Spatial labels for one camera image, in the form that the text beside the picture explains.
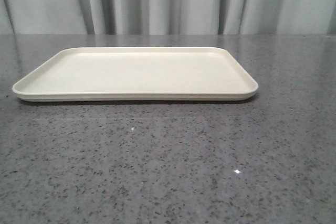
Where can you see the grey-white curtain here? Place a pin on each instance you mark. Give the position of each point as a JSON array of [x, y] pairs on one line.
[[163, 17]]

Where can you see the cream rectangular tray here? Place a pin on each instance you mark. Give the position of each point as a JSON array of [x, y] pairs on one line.
[[138, 73]]

